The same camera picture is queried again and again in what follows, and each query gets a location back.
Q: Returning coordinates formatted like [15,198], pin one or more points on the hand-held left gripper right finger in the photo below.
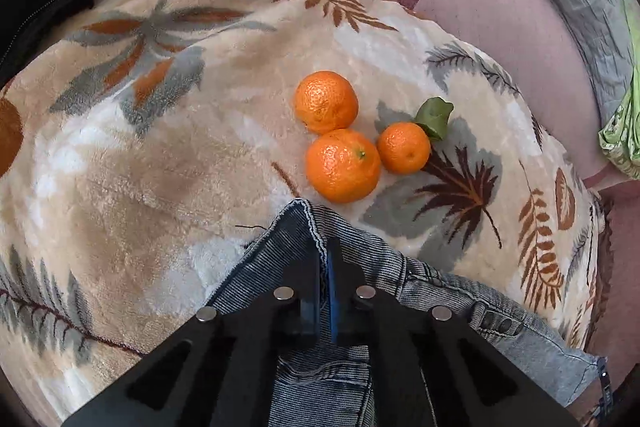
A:
[334,302]

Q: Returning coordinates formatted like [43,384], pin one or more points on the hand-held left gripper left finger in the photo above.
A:
[306,292]

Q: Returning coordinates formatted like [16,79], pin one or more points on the blue denim pants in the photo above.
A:
[400,277]

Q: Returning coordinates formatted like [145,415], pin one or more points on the large orange tangerine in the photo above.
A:
[343,166]
[326,102]

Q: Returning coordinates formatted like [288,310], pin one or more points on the small orange tangerine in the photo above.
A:
[404,148]

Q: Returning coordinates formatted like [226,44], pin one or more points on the cream leaf print blanket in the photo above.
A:
[165,167]

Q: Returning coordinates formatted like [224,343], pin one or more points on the green tangerine leaf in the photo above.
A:
[436,116]

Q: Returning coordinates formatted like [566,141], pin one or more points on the pink mattress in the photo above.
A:
[500,17]

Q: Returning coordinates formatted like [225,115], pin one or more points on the green patterned cloth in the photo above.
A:
[622,132]

